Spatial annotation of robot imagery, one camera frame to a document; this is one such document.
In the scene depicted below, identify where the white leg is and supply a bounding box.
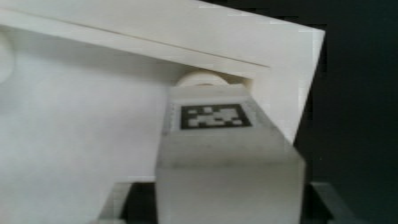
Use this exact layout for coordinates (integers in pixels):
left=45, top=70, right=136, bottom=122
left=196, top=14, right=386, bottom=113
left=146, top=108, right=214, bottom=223
left=155, top=70, right=306, bottom=224

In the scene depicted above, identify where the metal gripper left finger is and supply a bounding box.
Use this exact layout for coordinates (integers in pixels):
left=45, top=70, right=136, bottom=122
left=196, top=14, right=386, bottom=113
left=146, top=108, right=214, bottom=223
left=95, top=182, right=132, bottom=224

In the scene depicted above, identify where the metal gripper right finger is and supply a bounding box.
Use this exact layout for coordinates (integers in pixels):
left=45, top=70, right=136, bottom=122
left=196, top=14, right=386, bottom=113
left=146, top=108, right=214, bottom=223
left=310, top=182, right=356, bottom=224

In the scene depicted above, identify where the white square table top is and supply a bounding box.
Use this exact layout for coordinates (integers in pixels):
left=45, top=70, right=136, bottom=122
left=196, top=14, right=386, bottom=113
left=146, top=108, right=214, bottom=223
left=0, top=0, right=326, bottom=224

